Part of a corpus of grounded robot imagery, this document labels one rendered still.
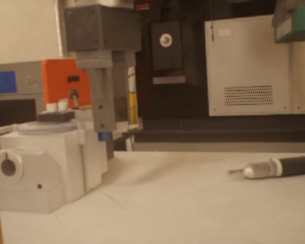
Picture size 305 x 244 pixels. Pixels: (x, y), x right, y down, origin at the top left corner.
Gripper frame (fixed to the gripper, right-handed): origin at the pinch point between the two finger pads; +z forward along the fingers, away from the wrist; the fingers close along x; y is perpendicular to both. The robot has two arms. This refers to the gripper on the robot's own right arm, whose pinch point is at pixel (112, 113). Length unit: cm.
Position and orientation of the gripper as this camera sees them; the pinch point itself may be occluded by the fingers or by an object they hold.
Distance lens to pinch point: 55.7
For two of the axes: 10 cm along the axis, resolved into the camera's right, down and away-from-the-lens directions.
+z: 0.7, 9.9, 1.3
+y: -9.4, 0.2, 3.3
